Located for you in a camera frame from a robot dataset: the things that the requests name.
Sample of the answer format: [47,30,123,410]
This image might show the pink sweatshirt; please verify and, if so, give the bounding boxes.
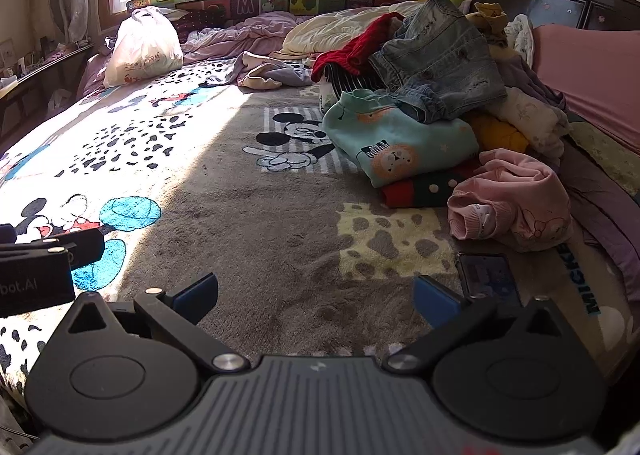
[447,149,573,251]

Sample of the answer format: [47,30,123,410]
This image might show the black smartphone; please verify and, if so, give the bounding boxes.
[457,253,522,307]

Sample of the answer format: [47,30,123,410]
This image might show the red black garment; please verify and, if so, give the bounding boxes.
[378,170,465,208]

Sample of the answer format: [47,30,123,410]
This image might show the mickey mouse bed blanket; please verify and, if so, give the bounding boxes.
[0,53,640,411]

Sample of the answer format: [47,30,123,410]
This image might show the teal lion print sweater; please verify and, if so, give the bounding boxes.
[322,89,480,188]

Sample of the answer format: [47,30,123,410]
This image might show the yellow orange garment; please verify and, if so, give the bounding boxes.
[469,114,529,153]

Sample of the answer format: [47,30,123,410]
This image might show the purple bed cover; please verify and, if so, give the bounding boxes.
[558,142,639,301]

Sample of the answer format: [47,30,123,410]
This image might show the cluttered side shelf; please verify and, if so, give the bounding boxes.
[1,41,94,151]

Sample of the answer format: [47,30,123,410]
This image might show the white patterned garment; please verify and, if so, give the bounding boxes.
[486,87,570,160]

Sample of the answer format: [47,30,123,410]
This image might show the blue denim jeans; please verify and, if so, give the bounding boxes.
[369,0,506,125]

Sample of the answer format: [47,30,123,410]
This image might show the purple cream small garment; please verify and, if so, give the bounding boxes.
[198,51,312,91]

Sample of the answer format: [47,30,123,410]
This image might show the white plastic bag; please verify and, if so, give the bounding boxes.
[103,6,183,88]

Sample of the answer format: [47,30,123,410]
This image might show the red knitted garment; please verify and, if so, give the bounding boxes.
[311,12,404,82]

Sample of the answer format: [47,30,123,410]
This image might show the pink pillow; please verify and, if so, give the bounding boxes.
[534,24,640,153]

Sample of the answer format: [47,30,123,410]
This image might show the lilac crumpled sheet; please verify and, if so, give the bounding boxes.
[181,11,310,64]

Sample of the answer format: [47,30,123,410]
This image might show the cream quilt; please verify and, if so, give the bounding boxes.
[270,1,421,60]

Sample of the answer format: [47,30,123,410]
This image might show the dark wooden headboard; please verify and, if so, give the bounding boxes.
[469,0,640,30]

